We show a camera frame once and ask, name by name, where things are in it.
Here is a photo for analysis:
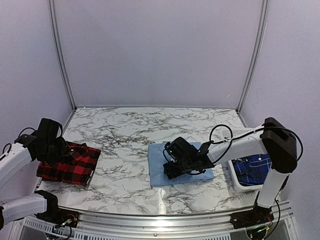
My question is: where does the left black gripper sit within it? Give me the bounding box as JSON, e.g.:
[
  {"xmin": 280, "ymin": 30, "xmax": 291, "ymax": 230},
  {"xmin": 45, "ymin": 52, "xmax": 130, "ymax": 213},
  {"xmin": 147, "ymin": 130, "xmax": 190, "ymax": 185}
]
[{"xmin": 39, "ymin": 136, "xmax": 71, "ymax": 167}]

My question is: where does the red black plaid shirt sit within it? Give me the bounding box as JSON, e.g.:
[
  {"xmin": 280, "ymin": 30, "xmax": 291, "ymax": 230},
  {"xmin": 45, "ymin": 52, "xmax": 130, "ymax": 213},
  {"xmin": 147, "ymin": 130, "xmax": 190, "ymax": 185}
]
[{"xmin": 36, "ymin": 142, "xmax": 101, "ymax": 187}]

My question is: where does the light blue long sleeve shirt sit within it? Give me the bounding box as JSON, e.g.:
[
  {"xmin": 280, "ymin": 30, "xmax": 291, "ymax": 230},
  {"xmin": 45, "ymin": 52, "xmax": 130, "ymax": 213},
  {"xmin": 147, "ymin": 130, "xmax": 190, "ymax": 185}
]
[{"xmin": 147, "ymin": 141, "xmax": 214, "ymax": 188}]

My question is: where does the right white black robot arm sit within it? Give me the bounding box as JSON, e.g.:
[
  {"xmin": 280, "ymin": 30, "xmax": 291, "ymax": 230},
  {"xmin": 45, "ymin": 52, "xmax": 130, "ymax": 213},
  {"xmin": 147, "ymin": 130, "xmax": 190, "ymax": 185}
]
[{"xmin": 162, "ymin": 117, "xmax": 304, "ymax": 224}]

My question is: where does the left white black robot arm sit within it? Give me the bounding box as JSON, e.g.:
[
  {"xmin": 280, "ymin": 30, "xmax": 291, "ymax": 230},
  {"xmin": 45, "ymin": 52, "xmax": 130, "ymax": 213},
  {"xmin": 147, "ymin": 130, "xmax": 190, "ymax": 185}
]
[{"xmin": 0, "ymin": 118, "xmax": 71, "ymax": 228}]

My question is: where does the blue plaid shirt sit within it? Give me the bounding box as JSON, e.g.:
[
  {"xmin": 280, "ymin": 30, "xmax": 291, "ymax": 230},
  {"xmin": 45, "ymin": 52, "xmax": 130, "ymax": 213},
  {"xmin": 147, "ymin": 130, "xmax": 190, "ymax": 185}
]
[{"xmin": 233, "ymin": 154, "xmax": 272, "ymax": 186}]

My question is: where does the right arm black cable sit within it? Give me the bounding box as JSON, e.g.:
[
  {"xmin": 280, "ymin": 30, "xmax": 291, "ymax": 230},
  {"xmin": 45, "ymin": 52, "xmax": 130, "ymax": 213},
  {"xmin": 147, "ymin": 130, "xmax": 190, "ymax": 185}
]
[{"xmin": 208, "ymin": 124, "xmax": 304, "ymax": 166}]

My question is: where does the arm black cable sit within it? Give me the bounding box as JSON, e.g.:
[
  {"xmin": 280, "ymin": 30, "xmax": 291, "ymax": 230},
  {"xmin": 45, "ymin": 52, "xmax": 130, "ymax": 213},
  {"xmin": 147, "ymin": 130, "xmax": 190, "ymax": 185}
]
[
  {"xmin": 1, "ymin": 127, "xmax": 36, "ymax": 161},
  {"xmin": 208, "ymin": 124, "xmax": 304, "ymax": 166}
]

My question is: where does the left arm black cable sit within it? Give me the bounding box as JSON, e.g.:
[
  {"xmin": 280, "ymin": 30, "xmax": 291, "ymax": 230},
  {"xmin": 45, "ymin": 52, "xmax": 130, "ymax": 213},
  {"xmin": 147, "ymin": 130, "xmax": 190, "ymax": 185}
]
[{"xmin": 1, "ymin": 127, "xmax": 36, "ymax": 161}]

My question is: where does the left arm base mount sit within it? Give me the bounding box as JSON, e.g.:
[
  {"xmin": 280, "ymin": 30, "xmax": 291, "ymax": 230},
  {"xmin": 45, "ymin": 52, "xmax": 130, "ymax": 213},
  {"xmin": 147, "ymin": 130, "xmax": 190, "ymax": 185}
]
[{"xmin": 35, "ymin": 209, "xmax": 80, "ymax": 228}]

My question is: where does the aluminium front frame rail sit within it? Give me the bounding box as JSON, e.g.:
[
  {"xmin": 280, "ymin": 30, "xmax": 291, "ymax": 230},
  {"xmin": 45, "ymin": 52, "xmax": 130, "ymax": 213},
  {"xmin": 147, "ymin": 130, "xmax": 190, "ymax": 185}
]
[{"xmin": 9, "ymin": 197, "xmax": 301, "ymax": 240}]

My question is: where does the right aluminium corner post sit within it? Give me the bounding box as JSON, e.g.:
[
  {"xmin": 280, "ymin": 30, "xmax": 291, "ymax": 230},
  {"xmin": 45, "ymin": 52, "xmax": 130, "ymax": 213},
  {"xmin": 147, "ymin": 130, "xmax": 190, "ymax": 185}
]
[{"xmin": 236, "ymin": 0, "xmax": 270, "ymax": 115}]

